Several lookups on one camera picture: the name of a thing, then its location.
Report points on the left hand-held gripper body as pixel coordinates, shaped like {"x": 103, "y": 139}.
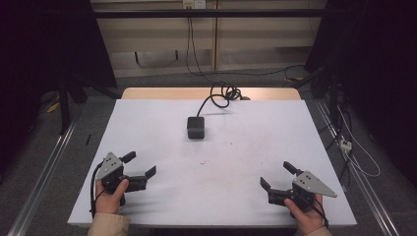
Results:
{"x": 110, "y": 167}

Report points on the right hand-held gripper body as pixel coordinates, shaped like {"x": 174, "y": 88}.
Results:
{"x": 309, "y": 185}

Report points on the person's left hand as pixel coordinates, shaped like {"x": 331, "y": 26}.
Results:
{"x": 109, "y": 200}

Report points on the person's right hand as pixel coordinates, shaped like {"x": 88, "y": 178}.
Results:
{"x": 308, "y": 219}

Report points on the small black stick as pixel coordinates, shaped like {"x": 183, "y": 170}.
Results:
{"x": 88, "y": 139}

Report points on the white power strip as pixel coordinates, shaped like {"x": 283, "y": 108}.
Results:
{"x": 345, "y": 145}

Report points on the white board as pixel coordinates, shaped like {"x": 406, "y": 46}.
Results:
{"x": 213, "y": 170}

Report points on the black power adapter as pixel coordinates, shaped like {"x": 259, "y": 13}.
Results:
{"x": 195, "y": 127}

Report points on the light wooden table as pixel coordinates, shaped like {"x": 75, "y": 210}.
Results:
{"x": 157, "y": 93}

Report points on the yellow tape strip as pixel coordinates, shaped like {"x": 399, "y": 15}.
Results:
{"x": 53, "y": 106}

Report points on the black metal stand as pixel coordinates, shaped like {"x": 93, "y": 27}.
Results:
{"x": 333, "y": 95}

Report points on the black curtain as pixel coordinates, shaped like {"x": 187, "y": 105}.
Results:
{"x": 380, "y": 65}
{"x": 49, "y": 42}

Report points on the black horizontal bar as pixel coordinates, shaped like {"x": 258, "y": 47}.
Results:
{"x": 209, "y": 13}

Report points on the aluminium floor rail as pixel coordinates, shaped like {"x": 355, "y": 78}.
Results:
{"x": 42, "y": 178}
{"x": 364, "y": 183}

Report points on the white wall socket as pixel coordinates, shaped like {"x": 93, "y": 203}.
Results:
{"x": 194, "y": 3}

